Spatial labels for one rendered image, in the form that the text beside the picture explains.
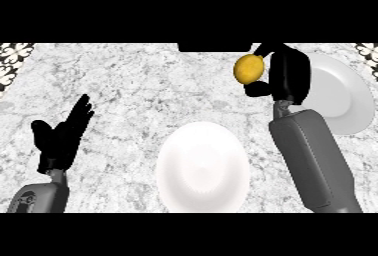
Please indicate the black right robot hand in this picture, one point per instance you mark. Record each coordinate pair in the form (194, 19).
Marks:
(289, 75)

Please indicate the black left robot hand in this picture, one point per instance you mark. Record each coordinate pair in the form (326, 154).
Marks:
(60, 140)

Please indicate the yellow lemon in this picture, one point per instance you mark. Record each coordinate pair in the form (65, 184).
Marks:
(248, 69)

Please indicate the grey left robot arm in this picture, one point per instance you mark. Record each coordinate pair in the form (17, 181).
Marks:
(41, 194)

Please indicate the white round plate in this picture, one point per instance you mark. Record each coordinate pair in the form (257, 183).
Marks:
(202, 167)
(341, 93)

